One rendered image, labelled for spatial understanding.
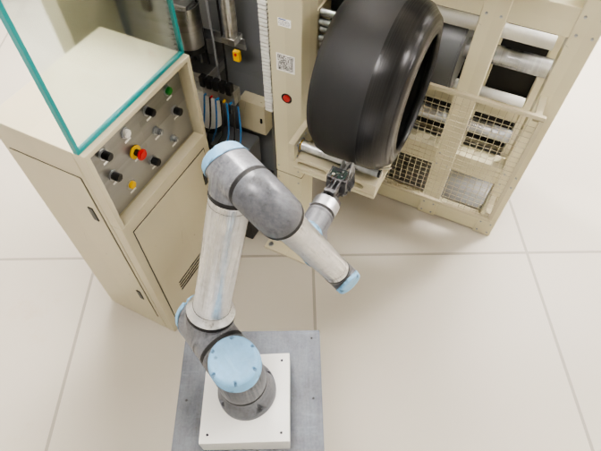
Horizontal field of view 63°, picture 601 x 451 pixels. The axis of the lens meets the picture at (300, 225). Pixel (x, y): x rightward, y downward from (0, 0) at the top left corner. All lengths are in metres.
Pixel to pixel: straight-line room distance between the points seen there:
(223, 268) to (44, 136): 0.71
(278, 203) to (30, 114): 0.97
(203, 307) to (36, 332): 1.52
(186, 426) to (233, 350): 0.43
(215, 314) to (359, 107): 0.76
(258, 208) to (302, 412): 0.90
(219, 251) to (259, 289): 1.37
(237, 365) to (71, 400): 1.32
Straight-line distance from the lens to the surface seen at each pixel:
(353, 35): 1.59
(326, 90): 1.58
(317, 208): 1.55
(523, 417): 2.60
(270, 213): 1.08
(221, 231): 1.23
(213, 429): 1.69
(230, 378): 1.44
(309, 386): 1.80
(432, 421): 2.46
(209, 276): 1.35
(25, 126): 1.75
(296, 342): 1.85
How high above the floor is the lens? 2.32
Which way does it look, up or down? 55 degrees down
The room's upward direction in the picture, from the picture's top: straight up
